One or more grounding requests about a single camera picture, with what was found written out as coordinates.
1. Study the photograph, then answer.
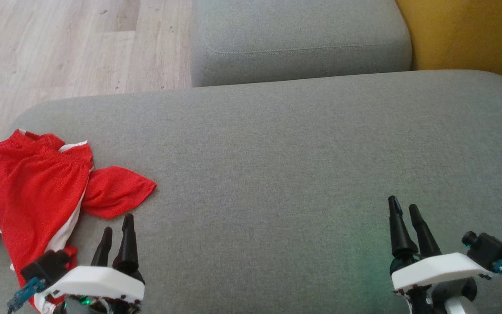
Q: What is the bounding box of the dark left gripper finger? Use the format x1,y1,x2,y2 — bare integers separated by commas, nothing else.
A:
91,227,113,267
112,213,139,273

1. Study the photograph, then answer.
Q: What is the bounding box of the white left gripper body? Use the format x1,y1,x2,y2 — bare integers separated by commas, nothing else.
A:
48,266,146,314

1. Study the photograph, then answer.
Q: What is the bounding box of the large grey sofa ottoman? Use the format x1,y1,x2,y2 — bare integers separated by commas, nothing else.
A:
0,70,502,314

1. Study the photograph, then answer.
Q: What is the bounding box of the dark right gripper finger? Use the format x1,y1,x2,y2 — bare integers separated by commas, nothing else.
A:
409,204,441,258
388,195,418,259

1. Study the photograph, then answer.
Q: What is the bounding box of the wide yellow sofa back cushion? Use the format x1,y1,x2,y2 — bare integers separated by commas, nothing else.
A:
396,0,502,93

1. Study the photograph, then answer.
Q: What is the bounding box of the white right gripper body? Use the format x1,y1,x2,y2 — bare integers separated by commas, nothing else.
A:
390,252,492,314

